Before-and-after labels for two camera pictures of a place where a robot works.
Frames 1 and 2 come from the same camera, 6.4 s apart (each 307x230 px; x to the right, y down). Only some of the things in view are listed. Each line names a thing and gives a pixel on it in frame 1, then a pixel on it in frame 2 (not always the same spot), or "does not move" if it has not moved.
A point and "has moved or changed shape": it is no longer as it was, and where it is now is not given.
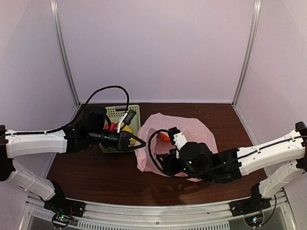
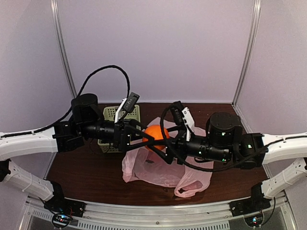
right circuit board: [254, 221] does not move
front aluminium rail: [201, 216] does not move
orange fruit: [164, 137] has moved or changed shape
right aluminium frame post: [256, 17] does not move
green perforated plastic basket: [115, 114] does not move
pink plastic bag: [189, 130] has moved or changed shape
